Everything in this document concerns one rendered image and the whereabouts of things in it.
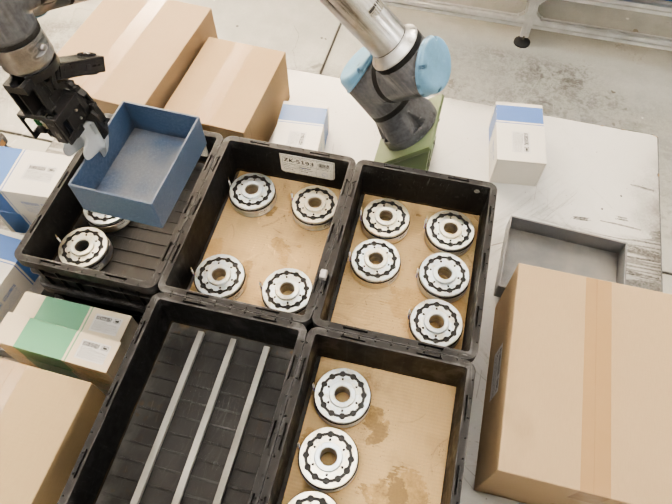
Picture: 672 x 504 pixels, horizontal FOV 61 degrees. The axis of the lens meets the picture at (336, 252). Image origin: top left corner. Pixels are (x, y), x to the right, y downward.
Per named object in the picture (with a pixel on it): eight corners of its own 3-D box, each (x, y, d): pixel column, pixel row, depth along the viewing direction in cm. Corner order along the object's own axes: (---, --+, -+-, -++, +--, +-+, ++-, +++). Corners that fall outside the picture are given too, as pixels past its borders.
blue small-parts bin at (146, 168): (134, 127, 109) (122, 99, 103) (207, 143, 107) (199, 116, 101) (83, 209, 99) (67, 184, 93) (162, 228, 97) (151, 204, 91)
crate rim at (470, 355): (357, 165, 124) (357, 157, 122) (495, 190, 121) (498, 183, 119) (310, 329, 104) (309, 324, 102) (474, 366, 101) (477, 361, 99)
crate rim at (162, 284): (227, 141, 128) (225, 134, 126) (357, 165, 125) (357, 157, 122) (157, 295, 108) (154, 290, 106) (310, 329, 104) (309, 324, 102)
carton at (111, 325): (24, 328, 121) (10, 316, 116) (38, 303, 124) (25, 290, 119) (128, 354, 118) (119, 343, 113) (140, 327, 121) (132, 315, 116)
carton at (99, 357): (6, 351, 112) (-10, 339, 107) (23, 324, 115) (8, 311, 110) (117, 383, 108) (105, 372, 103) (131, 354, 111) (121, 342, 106)
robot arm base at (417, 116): (391, 117, 152) (369, 91, 146) (440, 94, 142) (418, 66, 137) (381, 158, 143) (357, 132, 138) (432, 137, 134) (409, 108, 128)
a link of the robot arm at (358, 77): (381, 85, 144) (347, 45, 136) (421, 75, 133) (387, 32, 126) (360, 122, 140) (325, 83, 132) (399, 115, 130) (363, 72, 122)
